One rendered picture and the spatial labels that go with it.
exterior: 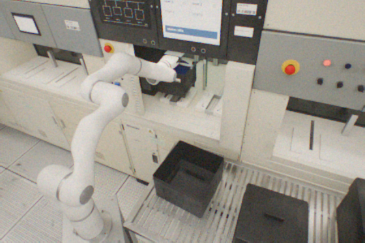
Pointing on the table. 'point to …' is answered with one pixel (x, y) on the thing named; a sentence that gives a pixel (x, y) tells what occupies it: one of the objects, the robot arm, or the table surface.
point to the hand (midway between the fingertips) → (175, 55)
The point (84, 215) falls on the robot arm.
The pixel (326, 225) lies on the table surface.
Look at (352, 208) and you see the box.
